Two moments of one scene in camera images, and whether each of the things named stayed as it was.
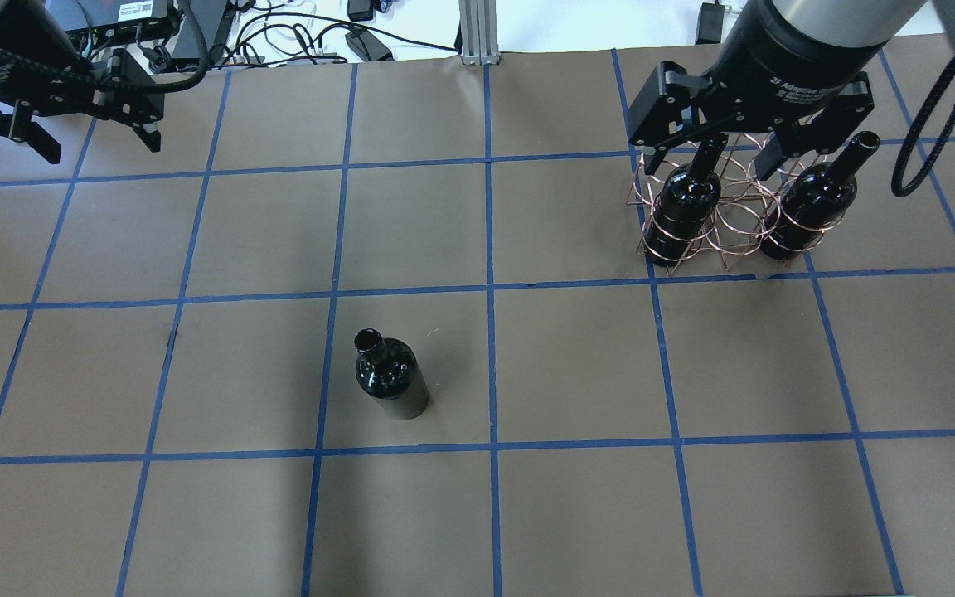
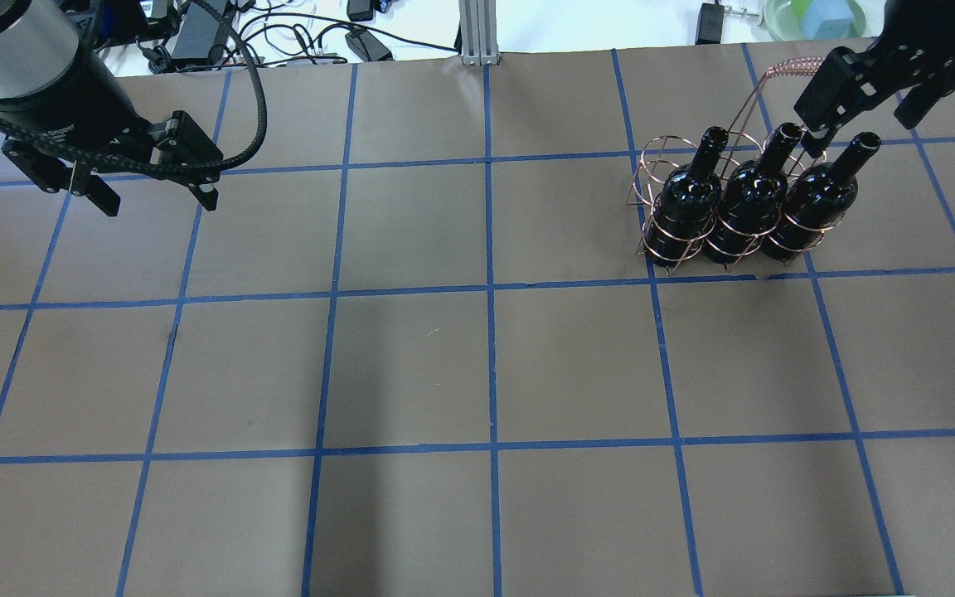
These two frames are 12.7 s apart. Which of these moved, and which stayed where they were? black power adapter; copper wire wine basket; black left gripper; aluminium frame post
Moved: black left gripper
Stayed: copper wire wine basket; aluminium frame post; black power adapter
